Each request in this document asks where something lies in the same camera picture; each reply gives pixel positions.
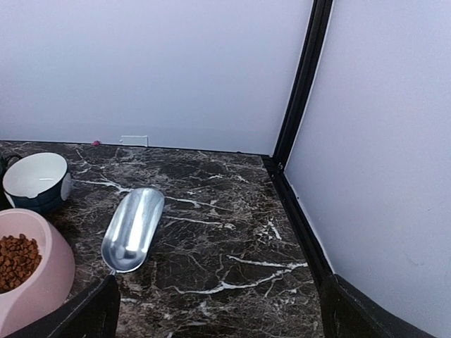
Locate white ceramic pet bowl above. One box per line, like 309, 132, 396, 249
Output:
2, 152, 72, 214

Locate metal food scoop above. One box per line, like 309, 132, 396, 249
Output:
101, 188, 165, 275

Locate dark green mug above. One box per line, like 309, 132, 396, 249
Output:
0, 154, 22, 211

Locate pink double pet bowl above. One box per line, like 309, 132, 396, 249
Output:
1, 208, 75, 337

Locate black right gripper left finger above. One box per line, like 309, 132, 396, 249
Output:
13, 275, 121, 338

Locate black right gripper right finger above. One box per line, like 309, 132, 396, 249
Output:
320, 275, 431, 338

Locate brown kibble in bowl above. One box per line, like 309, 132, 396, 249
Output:
0, 234, 42, 294

